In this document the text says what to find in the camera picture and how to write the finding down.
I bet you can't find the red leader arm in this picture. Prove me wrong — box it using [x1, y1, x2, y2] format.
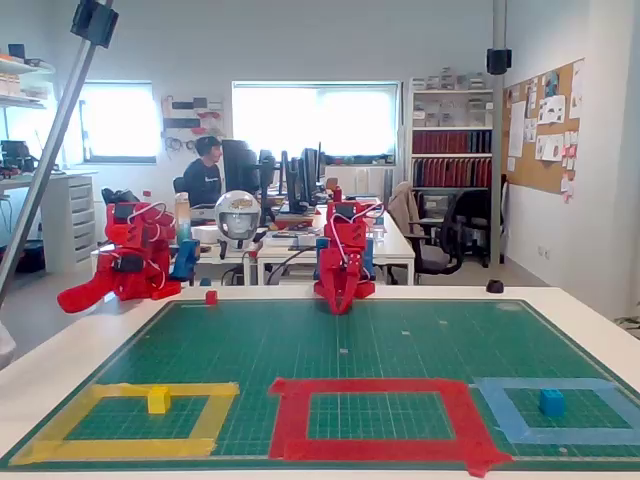
[56, 201, 183, 315]

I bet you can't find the red tape square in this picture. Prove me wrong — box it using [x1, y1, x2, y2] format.
[267, 377, 515, 479]

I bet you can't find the yellow cube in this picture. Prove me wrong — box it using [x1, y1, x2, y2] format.
[147, 385, 173, 415]

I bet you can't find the blue cube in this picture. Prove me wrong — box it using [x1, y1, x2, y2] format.
[538, 387, 566, 418]

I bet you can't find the yellow tape square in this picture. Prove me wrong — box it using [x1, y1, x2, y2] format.
[8, 381, 240, 466]

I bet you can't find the blue tape square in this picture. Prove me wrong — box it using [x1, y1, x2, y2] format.
[469, 376, 640, 446]

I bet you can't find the blue table clamp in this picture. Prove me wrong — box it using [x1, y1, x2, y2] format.
[360, 238, 376, 282]
[168, 238, 202, 282]

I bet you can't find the green cutting mat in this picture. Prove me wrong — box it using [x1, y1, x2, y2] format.
[0, 298, 640, 472]

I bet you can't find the white office desk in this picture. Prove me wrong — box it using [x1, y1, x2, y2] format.
[256, 197, 417, 287]
[89, 227, 259, 287]

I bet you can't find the beige jacket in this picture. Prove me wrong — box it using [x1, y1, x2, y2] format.
[388, 181, 426, 236]

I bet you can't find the black office chair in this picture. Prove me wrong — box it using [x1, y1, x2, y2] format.
[457, 188, 494, 269]
[407, 192, 469, 286]

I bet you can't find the white helmet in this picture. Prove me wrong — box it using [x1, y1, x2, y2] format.
[214, 191, 262, 250]

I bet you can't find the bright window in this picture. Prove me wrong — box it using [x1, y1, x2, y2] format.
[79, 80, 159, 165]
[231, 80, 403, 166]

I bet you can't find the white shelf unit with binders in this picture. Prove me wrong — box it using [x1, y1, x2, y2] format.
[408, 75, 495, 221]

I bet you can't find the seated person in dark shirt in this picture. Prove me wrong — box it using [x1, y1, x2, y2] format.
[182, 135, 224, 209]

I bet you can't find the grey upright pole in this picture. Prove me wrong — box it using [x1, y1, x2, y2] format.
[492, 0, 506, 266]

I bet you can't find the cork pin board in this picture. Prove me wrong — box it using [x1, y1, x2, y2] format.
[501, 58, 586, 196]

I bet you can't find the black pole clamp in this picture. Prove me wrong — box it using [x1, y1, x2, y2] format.
[486, 47, 513, 76]
[69, 0, 120, 50]

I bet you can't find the white drawer cabinet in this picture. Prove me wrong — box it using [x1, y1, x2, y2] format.
[43, 172, 99, 275]

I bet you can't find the green plant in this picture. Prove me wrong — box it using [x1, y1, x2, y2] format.
[613, 314, 640, 342]

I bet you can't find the slanted aluminium pole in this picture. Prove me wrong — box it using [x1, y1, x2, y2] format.
[0, 0, 115, 307]

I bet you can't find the white servo cable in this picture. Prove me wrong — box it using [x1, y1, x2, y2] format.
[331, 212, 354, 274]

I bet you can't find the wall tool rack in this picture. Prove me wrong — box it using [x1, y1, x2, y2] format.
[160, 93, 226, 154]

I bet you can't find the white wall shelf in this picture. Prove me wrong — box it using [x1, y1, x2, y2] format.
[0, 43, 56, 110]

